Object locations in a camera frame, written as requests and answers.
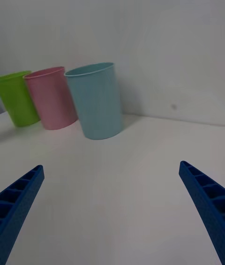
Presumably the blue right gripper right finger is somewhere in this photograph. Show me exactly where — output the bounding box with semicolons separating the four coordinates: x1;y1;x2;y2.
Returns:
179;160;225;265

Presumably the green plastic bin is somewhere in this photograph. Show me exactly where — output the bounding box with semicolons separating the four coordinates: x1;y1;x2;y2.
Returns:
0;70;42;128

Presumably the pink plastic bin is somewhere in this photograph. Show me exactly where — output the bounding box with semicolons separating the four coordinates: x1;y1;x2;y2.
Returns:
22;66;79;131

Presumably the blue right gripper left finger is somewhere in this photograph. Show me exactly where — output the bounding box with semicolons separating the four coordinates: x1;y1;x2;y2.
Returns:
0;164;45;265

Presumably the pale blue plastic bin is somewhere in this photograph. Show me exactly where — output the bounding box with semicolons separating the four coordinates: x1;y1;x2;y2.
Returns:
64;62;124;140

